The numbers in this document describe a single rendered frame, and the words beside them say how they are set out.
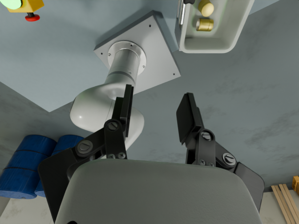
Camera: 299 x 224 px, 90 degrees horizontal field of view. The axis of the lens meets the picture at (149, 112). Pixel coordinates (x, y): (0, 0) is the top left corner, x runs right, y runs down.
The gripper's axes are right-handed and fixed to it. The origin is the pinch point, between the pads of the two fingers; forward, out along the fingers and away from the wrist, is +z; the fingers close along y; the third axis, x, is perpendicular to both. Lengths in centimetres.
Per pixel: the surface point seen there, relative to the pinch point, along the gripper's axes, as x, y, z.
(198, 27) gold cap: -5.9, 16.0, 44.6
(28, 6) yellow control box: -7, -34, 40
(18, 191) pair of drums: -264, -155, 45
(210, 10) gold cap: -0.1, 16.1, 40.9
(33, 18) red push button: -11, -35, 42
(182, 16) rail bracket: 1.0, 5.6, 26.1
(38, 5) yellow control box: -8, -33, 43
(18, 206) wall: -652, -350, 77
